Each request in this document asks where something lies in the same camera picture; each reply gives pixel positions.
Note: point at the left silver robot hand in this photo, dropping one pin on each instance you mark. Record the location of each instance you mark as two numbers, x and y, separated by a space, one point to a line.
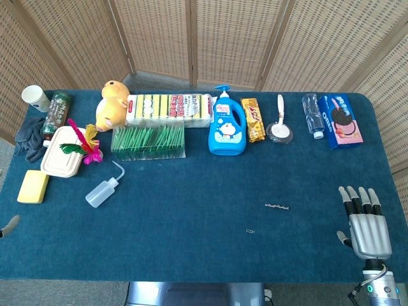
11 224

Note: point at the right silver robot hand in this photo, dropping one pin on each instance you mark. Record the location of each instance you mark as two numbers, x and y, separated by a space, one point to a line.
369 232

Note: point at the small metal screw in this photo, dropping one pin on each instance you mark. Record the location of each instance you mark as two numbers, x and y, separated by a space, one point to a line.
277 206

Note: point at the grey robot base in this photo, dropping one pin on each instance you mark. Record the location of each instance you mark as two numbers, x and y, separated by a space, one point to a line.
197 294

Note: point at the yellow snack bar packet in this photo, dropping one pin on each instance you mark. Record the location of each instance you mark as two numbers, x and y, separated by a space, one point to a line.
253 119

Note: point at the yellow foam sponge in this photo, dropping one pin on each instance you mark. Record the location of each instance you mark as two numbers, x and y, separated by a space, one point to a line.
32 186

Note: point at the beige lidded food container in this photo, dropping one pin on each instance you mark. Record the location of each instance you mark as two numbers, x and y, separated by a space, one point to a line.
59 156

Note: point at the grey crumpled cloth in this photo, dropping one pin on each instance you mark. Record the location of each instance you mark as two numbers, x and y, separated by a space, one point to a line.
30 137

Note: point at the translucent squeeze wash bottle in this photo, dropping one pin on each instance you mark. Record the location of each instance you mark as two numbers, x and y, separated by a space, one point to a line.
100 192

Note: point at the colourful feather shuttlecock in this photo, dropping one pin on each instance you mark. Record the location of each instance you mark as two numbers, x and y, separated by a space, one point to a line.
87 145

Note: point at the blue Oreo cookie box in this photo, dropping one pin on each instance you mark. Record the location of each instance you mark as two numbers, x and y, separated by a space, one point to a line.
341 122

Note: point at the dark green tea bottle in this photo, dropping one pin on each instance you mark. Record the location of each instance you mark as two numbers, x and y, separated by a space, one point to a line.
57 114

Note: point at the clear round plastic lid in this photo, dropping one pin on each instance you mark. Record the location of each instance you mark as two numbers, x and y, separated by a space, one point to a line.
288 137

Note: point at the white paper cup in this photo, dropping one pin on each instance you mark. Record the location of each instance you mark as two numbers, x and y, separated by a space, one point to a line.
34 98

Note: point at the clear plastic water bottle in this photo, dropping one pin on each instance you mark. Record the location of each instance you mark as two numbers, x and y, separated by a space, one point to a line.
313 114

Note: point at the white ceramic spoon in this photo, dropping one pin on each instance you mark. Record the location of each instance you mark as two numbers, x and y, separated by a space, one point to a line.
280 118

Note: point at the yellow plush hamster toy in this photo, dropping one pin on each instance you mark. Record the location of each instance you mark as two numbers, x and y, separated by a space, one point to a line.
111 106

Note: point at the clear box of green packets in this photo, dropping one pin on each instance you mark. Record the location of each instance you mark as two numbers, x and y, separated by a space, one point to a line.
148 141

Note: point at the blue pump detergent bottle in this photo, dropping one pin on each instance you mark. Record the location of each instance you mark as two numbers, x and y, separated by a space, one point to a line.
227 127

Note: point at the blue felt table cover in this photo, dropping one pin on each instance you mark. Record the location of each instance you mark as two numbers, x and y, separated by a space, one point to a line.
191 207

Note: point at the packaged yellow sponge multipack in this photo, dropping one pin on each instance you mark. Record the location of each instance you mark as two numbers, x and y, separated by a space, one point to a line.
169 110

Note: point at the woven bamboo folding screen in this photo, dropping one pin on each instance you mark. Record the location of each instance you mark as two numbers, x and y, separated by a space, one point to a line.
223 38

